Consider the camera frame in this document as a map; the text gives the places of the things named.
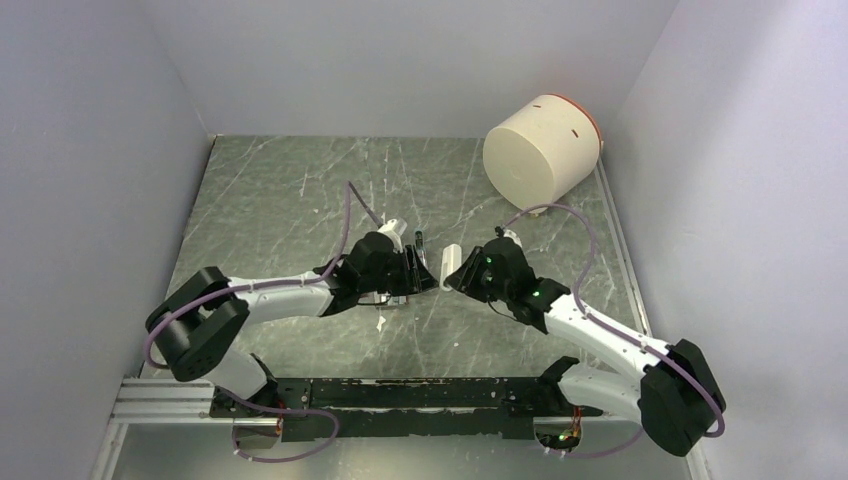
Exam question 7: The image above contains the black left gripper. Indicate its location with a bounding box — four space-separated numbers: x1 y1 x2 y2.
360 243 439 296

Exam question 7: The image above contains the beige stapler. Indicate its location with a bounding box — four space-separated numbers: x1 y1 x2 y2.
414 229 427 265

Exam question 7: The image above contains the staple box tray with staples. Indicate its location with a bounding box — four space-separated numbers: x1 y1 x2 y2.
374 294 409 308

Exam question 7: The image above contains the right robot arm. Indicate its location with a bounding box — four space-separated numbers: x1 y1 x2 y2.
443 235 726 457

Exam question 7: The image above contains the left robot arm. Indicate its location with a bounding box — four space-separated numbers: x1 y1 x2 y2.
145 232 438 416

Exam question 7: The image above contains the cream cylindrical container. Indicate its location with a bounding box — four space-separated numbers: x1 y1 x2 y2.
482 94 603 211

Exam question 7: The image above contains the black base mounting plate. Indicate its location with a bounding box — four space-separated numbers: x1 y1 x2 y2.
210 377 604 442

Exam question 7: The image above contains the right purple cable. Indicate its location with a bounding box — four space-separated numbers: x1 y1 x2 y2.
493 202 727 460

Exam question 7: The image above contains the purple cable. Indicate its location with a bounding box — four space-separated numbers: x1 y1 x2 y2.
143 182 341 463
493 202 727 460

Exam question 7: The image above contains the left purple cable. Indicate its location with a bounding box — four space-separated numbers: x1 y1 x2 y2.
143 182 341 463

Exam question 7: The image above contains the aluminium frame rail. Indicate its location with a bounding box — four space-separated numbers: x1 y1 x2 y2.
112 379 586 429

